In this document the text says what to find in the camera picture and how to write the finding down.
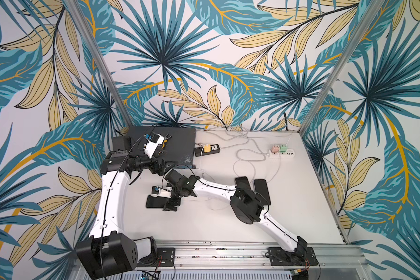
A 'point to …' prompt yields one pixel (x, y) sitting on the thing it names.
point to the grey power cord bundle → (242, 144)
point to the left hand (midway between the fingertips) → (169, 159)
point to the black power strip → (214, 149)
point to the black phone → (153, 202)
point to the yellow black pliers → (165, 142)
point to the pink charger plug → (275, 149)
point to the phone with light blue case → (261, 188)
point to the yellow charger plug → (207, 148)
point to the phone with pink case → (242, 182)
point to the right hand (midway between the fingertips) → (155, 216)
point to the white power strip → (289, 153)
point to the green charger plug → (283, 149)
